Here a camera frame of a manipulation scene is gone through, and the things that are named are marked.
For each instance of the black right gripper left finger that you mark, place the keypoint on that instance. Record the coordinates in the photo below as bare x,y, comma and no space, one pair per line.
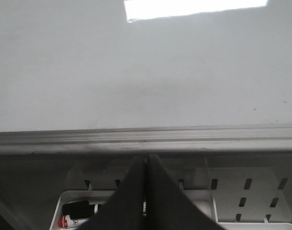
124,209

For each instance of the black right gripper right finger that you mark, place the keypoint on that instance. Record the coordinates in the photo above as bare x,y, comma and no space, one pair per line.
167,207

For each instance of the white plastic marker tray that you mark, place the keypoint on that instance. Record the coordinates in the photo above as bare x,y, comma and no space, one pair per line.
264,208

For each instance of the black capped marker in tray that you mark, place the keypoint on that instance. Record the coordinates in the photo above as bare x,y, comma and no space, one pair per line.
81,209

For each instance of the red white marker in tray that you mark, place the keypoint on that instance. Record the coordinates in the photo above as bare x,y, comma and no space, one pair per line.
65,222

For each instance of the white slotted pegboard panel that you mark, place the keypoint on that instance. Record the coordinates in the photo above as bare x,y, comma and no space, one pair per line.
231,171

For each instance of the white whiteboard with metal frame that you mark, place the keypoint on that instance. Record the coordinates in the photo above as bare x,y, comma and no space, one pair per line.
124,76

